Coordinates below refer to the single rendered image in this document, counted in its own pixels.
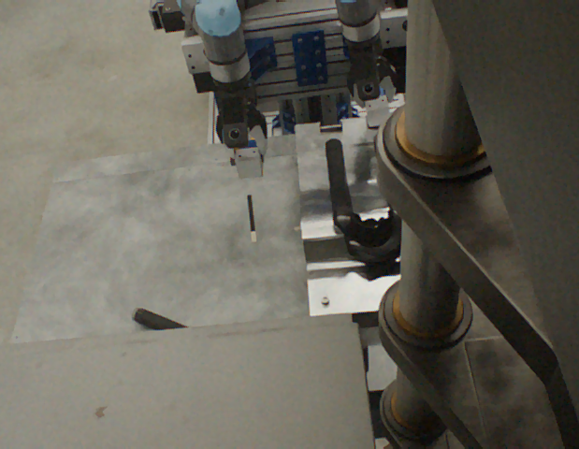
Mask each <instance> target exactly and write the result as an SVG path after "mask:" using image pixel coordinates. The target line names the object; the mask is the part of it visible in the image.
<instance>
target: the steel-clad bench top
mask: <svg viewBox="0 0 579 449"><path fill-rule="evenodd" d="M288 150H289V153H288ZM262 165H263V176H261V177H252V178H243V179H240V178H239V174H238V171H237V167H236V166H231V164H230V155H229V154H228V153H227V152H226V151H225V149H224V147H223V145H222V144H221V143H217V144H209V145H200V146H192V147H184V148H177V149H168V150H161V151H152V152H137V153H128V154H121V155H112V156H105V157H97V158H89V159H81V161H73V162H65V163H57V165H56V168H55V172H54V175H53V179H52V183H51V188H50V192H49V196H48V199H47V203H46V207H45V210H44V213H43V218H42V222H41V225H40V228H39V232H38V236H37V239H36V246H35V249H34V252H33V256H32V260H31V263H30V267H29V270H28V274H27V277H26V285H25V288H24V291H23V295H22V301H21V305H20V308H19V313H18V316H17V320H16V324H15V327H14V330H13V334H12V338H11V341H10V344H15V343H25V342H34V341H44V340H61V339H71V338H80V337H90V336H99V335H100V336H108V335H118V334H127V333H137V332H146V331H156V330H154V329H151V328H149V327H147V326H144V325H142V324H139V323H137V322H135V321H133V319H132V314H131V312H132V310H133V309H134V308H135V307H141V308H144V309H146V311H150V312H153V313H155V314H158V315H160V316H163V317H165V318H167V319H169V320H172V321H174V322H177V323H179V324H182V325H184V326H188V327H194V326H213V325H222V324H232V323H241V322H251V321H261V320H270V319H280V318H290V317H299V316H310V304H309V292H308V279H307V269H306V260H305V254H304V247H303V240H302V232H295V226H300V225H301V217H300V189H299V176H298V164H297V142H296V134H289V135H288V138H287V135H280V136H272V137H268V138H267V150H266V152H265V155H264V163H262ZM248 195H252V200H253V215H254V224H255V232H256V240H257V242H253V240H252V230H251V222H250V213H249V204H247V196H248ZM360 332H361V339H364V340H366V341H367V343H368V355H369V371H368V372H367V373H366V374H367V381H368V389H369V392H374V391H384V390H385V388H386V387H387V386H388V385H389V384H391V383H392V382H393V381H395V380H396V379H397V370H398V365H397V364H396V363H395V362H394V361H393V359H392V358H391V357H390V356H389V354H388V353H387V351H386V350H385V349H384V347H383V345H382V342H381V339H380V336H379V327H378V326H375V327H364V328H360Z"/></svg>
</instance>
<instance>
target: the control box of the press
mask: <svg viewBox="0 0 579 449"><path fill-rule="evenodd" d="M368 371H369V355H368V343H367V341H366V340H364V339H361V332H360V326H359V325H358V323H353V320H352V315H351V313H350V312H339V313H330V314H319V315H310V316H299V317H290V318H280V319H270V320H261V321H251V322H241V323H232V324H222V325H213V326H194V327H185V328H175V329H166V330H156V331H146V332H137V333H127V334H118V335H108V336H100V335H99V336H90V337H80V338H71V339H61V340H44V341H34V342H25V343H15V344H6V345H4V344H0V449H376V443H375V436H374V429H373V423H372V415H371V408H370V401H369V389H368V381H367V374H366V373H367V372H368Z"/></svg>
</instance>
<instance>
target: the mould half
mask: <svg viewBox="0 0 579 449"><path fill-rule="evenodd" d="M366 118H368V117H359V118H352V119H344V120H340V121H341V122H342V126H343V133H335V134H327V135H320V130H319V123H304V124H297V125H295V129H296V142H297V164H298V176H299V189H300V217H301V230H302V240H303V247H304V254H305V260H306V269H307V279H308V292H309V304H310V315H319V314H330V313H339V312H350V313H351V315H352V320H353V323H358V325H359V326H360V328H364V327H375V326H379V305H380V302H381V299H382V295H383V294H384V292H385V290H386V289H387V287H388V286H389V285H391V284H392V283H393V282H394V281H396V280H398V279H399V278H400V253H397V254H395V256H393V257H391V258H389V259H387V260H384V261H379V262H366V261H361V260H357V259H355V258H353V257H351V256H350V255H349V254H348V250H347V246H346V242H345V238H344V235H343V234H342V233H341V232H340V230H339V229H338V228H337V227H336V225H335V224H334V223H333V220H332V217H333V211H332V201H331V194H330V186H329V177H328V169H327V160H326V147H325V145H326V143H327V141H328V140H329V139H331V138H338V139H339V140H340V142H341V143H342V148H343V155H344V162H345V168H346V175H347V182H348V188H349V193H350V198H351V202H352V207H353V212H355V213H359V214H360V215H361V218H362V220H363V221H365V220H366V219H368V218H374V219H376V220H377V221H378V220H379V219H380V218H381V217H384V218H387V211H388V210H389V207H388V203H387V201H386V199H385V198H384V197H383V196H382V194H381V191H380V189H379V186H378V183H377V158H376V153H375V148H374V142H373V140H374V137H375V135H376V134H377V133H378V130H379V128H376V129H368V123H367V119H366ZM324 296H327V297H329V304H328V305H322V304H321V302H320V298H321V297H324Z"/></svg>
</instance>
